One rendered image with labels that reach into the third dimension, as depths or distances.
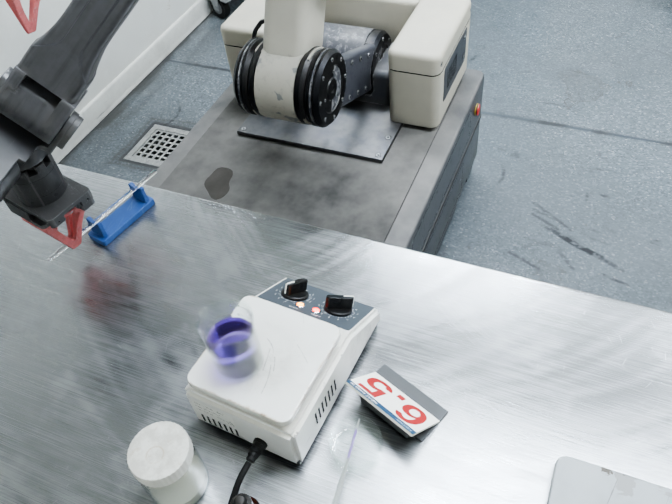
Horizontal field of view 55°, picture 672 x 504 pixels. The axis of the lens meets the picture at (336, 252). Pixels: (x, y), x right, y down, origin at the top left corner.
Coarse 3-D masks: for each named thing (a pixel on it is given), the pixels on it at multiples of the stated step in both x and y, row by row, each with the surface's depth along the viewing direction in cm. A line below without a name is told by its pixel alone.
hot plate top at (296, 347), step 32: (256, 320) 68; (288, 320) 67; (320, 320) 67; (288, 352) 65; (320, 352) 64; (192, 384) 63; (224, 384) 63; (256, 384) 62; (288, 384) 62; (288, 416) 60
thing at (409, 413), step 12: (360, 384) 68; (372, 384) 69; (384, 384) 70; (372, 396) 66; (384, 396) 67; (396, 396) 68; (396, 408) 66; (408, 408) 67; (408, 420) 65; (420, 420) 66; (432, 420) 67
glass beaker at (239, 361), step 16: (208, 304) 60; (224, 304) 61; (240, 304) 61; (208, 320) 61; (256, 336) 61; (208, 352) 60; (224, 352) 59; (240, 352) 59; (256, 352) 61; (224, 368) 61; (240, 368) 61; (256, 368) 62
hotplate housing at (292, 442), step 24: (360, 336) 70; (336, 360) 66; (336, 384) 68; (216, 408) 64; (312, 408) 63; (240, 432) 66; (264, 432) 62; (288, 432) 61; (312, 432) 65; (288, 456) 64
